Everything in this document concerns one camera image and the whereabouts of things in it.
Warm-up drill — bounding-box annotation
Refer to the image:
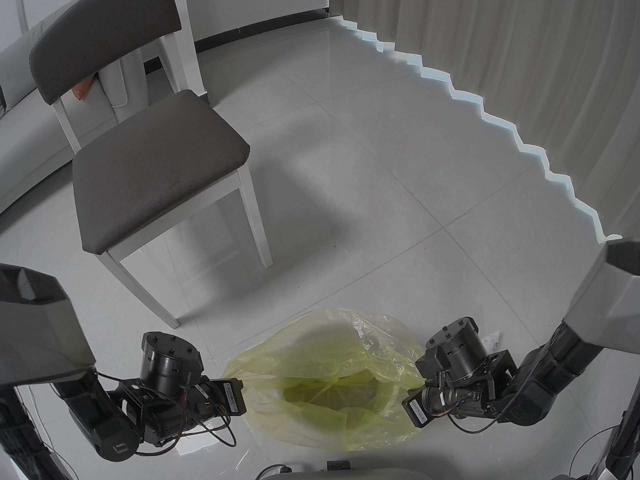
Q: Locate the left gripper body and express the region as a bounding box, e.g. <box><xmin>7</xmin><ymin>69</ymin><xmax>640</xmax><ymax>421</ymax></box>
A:
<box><xmin>150</xmin><ymin>377</ymin><xmax>247</xmax><ymax>438</ymax></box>

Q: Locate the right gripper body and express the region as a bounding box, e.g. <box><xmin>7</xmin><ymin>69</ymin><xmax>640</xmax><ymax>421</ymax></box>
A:
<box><xmin>403</xmin><ymin>384</ymin><xmax>485</xmax><ymax>429</ymax></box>

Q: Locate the yellow plastic bag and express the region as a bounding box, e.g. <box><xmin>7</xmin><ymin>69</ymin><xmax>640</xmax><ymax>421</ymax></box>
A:
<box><xmin>222</xmin><ymin>308</ymin><xmax>426</xmax><ymax>453</ymax></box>

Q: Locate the grey and white chair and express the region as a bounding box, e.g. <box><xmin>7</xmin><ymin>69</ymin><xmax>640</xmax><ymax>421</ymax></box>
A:
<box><xmin>28</xmin><ymin>0</ymin><xmax>275</xmax><ymax>330</ymax></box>

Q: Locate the pale grey sofa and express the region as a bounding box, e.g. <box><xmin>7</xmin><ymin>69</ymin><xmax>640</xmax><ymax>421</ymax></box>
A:
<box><xmin>0</xmin><ymin>0</ymin><xmax>168</xmax><ymax>216</ymax></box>

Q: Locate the orange pillow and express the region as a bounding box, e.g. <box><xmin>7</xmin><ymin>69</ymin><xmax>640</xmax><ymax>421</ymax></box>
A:
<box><xmin>71</xmin><ymin>74</ymin><xmax>97</xmax><ymax>102</ymax></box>

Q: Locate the beige curtain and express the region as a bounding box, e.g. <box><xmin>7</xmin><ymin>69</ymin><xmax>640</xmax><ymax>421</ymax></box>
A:
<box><xmin>327</xmin><ymin>0</ymin><xmax>640</xmax><ymax>241</ymax></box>

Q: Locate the grey pillow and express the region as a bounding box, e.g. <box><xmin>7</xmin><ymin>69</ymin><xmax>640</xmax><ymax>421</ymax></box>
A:
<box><xmin>0</xmin><ymin>0</ymin><xmax>95</xmax><ymax>69</ymax></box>

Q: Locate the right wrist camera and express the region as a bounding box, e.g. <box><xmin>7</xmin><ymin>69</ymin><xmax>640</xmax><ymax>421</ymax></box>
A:
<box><xmin>415</xmin><ymin>342</ymin><xmax>445</xmax><ymax>384</ymax></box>

